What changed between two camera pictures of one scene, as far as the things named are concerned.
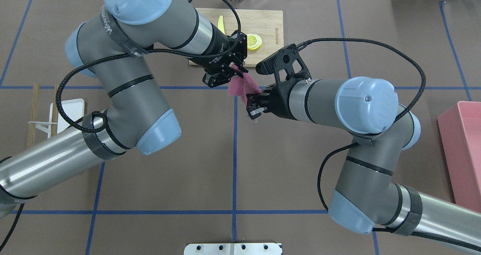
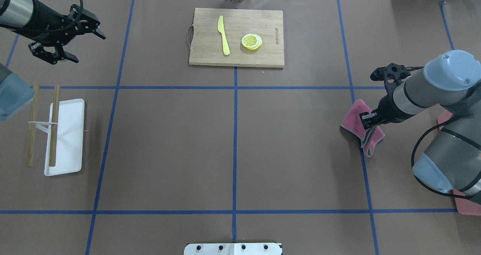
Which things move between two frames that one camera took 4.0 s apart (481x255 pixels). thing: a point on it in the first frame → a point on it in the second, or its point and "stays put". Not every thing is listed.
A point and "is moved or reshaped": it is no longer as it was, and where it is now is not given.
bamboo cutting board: x=268 y=24 stays put
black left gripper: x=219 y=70 → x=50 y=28
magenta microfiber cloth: x=242 y=87 is moved or reshaped
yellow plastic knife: x=220 y=24 stays put
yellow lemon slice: x=254 y=41 stays put
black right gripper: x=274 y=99 → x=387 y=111
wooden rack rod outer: x=31 y=135 stays put
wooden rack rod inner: x=55 y=127 stays put
